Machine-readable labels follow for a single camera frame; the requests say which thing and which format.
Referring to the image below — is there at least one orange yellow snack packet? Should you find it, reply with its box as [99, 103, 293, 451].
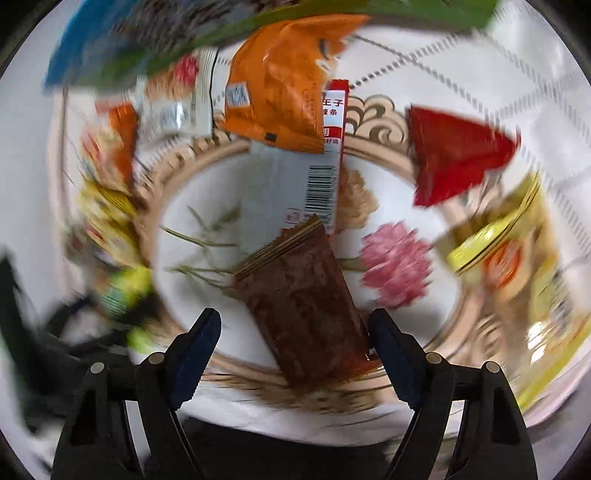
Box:
[81, 102, 140, 195]

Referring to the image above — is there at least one floral printed tablecloth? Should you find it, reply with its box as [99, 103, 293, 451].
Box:
[9, 14, 587, 462]

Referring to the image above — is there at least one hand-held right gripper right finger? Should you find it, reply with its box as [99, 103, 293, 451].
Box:
[367, 308, 539, 480]

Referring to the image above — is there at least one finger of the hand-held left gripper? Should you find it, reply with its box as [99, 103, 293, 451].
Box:
[44, 295, 121, 337]

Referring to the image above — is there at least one white snack packet red print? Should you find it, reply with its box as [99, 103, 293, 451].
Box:
[136, 46, 220, 137]

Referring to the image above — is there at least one white red-label snack packet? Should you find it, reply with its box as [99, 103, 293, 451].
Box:
[247, 78, 351, 236]

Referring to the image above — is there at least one brown snack packet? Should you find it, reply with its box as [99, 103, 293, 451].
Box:
[233, 215, 377, 391]

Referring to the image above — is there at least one small lime green snack packet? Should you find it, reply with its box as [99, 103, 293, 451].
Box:
[102, 265, 157, 354]

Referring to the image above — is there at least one yellow green snack packet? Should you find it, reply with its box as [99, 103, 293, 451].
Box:
[436, 173, 591, 414]

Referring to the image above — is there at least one blue green floral box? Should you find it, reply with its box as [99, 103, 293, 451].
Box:
[44, 0, 502, 90]

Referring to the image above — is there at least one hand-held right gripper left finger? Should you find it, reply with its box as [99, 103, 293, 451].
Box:
[50, 308, 222, 480]

